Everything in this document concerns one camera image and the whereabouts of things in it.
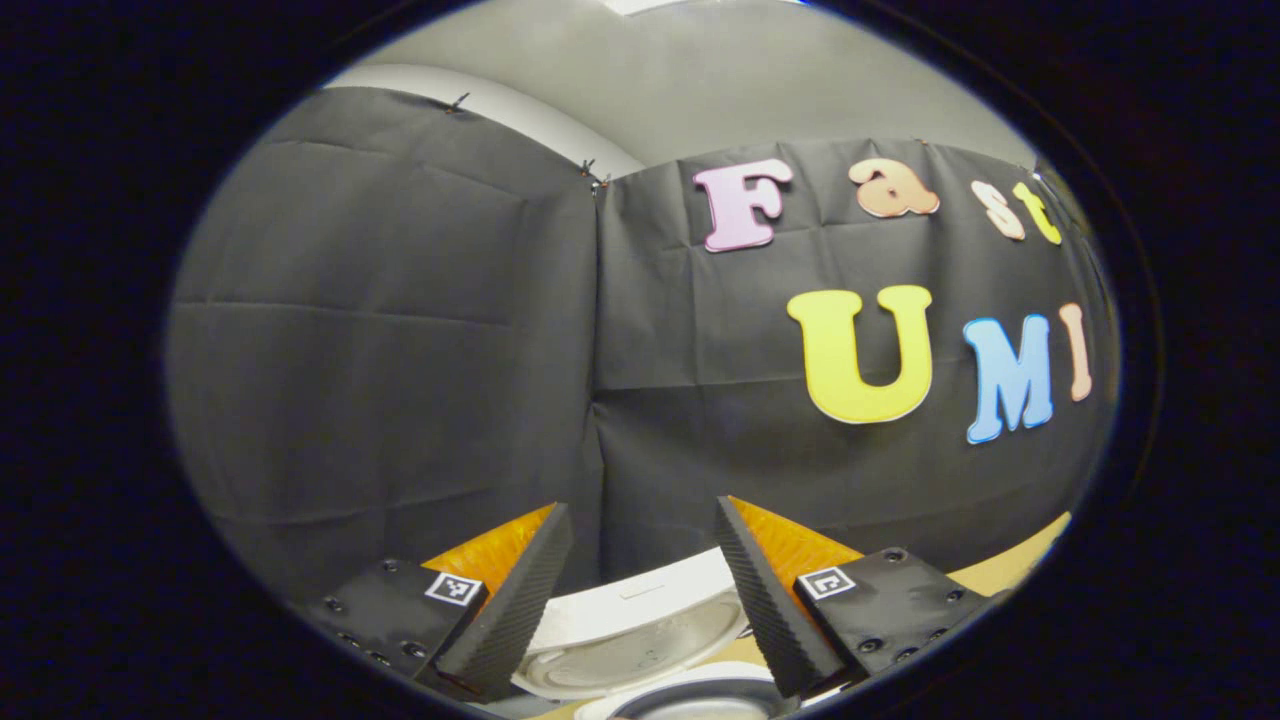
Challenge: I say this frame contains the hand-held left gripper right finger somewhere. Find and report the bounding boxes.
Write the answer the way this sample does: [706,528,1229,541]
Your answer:
[712,494,996,701]

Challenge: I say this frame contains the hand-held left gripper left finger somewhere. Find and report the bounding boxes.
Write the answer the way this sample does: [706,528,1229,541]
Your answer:
[305,502,578,699]

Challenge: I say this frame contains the white rice cooker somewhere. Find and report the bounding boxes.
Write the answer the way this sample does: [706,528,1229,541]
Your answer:
[515,548,801,720]

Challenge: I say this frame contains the black backdrop cloth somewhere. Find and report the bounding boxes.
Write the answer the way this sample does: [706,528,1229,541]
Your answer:
[165,85,1121,601]

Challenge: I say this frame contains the ceiling light panel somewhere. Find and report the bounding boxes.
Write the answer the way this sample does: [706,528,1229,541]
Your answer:
[605,0,801,16]

